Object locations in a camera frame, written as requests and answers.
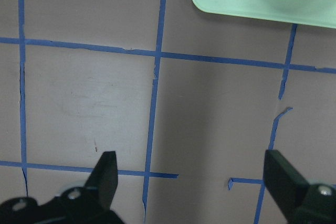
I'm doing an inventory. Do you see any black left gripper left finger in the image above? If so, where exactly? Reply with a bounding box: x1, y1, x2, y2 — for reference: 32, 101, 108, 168
84, 151, 118, 210

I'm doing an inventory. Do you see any light green plastic tray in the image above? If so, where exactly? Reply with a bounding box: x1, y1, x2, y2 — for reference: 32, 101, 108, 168
192, 0, 335, 28

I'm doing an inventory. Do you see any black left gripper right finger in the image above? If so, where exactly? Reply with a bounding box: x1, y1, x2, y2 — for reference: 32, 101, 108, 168
263, 150, 310, 208

